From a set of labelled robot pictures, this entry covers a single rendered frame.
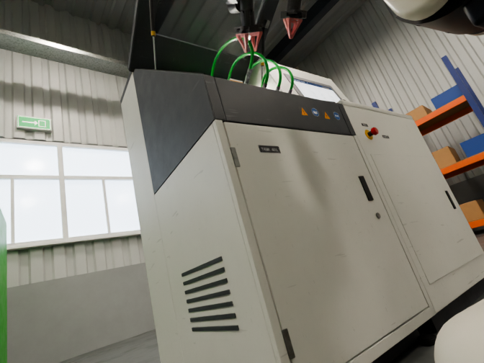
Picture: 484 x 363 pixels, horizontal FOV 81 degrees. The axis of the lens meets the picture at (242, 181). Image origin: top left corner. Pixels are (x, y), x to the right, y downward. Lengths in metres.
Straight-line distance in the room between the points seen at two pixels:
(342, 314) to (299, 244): 0.21
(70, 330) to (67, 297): 0.41
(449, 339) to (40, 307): 4.55
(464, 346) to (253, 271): 0.48
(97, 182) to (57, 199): 0.63
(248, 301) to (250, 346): 0.11
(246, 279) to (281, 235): 0.15
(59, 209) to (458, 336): 4.92
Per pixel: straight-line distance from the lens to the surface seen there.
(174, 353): 1.31
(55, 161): 5.33
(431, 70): 7.94
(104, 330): 4.78
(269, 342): 0.74
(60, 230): 4.92
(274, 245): 0.75
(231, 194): 0.75
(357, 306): 0.93
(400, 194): 1.37
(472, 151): 6.20
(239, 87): 0.96
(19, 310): 4.67
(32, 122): 5.54
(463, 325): 0.33
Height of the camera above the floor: 0.36
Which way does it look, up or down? 18 degrees up
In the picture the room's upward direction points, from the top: 16 degrees counter-clockwise
